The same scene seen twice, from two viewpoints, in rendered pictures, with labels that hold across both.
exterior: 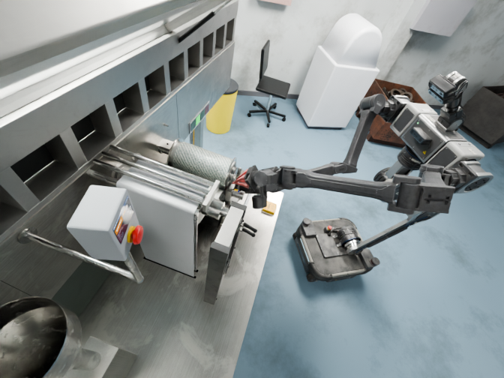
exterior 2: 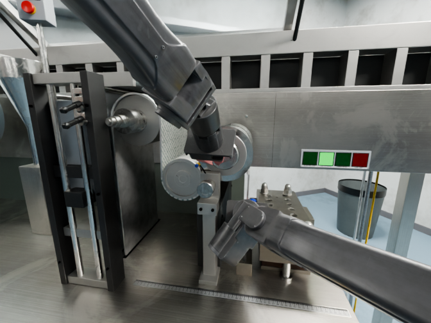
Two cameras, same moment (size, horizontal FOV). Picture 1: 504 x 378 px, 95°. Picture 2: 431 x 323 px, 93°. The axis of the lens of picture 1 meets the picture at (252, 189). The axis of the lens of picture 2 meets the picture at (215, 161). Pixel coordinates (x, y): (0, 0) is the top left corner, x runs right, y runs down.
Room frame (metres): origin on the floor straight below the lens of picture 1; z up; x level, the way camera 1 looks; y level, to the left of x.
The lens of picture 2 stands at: (0.71, -0.42, 1.35)
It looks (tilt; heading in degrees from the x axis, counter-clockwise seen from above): 12 degrees down; 96
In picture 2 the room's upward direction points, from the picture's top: straight up
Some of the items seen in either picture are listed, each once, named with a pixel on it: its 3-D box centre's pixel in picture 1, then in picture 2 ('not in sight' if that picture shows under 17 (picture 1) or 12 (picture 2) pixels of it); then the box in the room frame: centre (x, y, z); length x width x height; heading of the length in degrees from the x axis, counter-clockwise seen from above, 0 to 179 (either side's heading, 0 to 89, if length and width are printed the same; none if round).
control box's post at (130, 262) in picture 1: (130, 262); (45, 61); (0.14, 0.19, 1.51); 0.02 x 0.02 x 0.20
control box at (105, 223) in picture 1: (115, 225); (33, 2); (0.14, 0.18, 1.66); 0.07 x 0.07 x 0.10; 13
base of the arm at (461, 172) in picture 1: (451, 178); not in sight; (0.84, -0.78, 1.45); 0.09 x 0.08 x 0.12; 25
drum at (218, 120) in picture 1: (220, 106); not in sight; (2.60, 0.70, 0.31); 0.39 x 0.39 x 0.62
